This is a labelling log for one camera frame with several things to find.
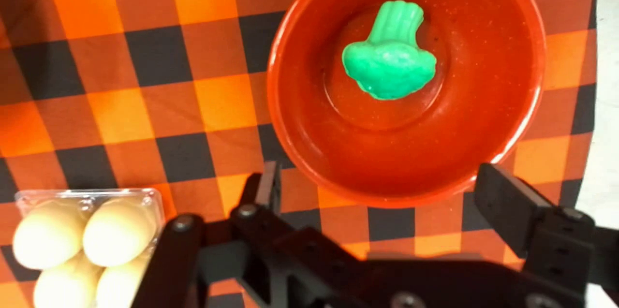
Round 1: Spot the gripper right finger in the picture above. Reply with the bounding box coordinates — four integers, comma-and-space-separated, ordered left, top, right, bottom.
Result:
473, 163, 619, 308

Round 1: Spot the red bowl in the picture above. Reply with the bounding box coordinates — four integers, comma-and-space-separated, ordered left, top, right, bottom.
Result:
266, 0, 547, 209

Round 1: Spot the orange black checkered cloth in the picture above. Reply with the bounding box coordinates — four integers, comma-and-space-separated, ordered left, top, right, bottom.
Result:
0, 0, 598, 308

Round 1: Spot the green toy broccoli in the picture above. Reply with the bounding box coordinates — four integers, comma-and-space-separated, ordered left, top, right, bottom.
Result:
341, 0, 438, 101

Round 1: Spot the clear plastic egg tray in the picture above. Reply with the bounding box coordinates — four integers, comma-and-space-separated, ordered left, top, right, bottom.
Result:
14, 188, 166, 308

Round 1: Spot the cream toy egg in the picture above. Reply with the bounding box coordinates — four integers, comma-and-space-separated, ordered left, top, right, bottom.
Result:
33, 252, 103, 308
12, 200, 88, 271
82, 198, 158, 268
95, 253, 151, 308

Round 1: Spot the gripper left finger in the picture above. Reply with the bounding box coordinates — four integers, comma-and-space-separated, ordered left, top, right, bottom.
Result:
132, 161, 368, 308

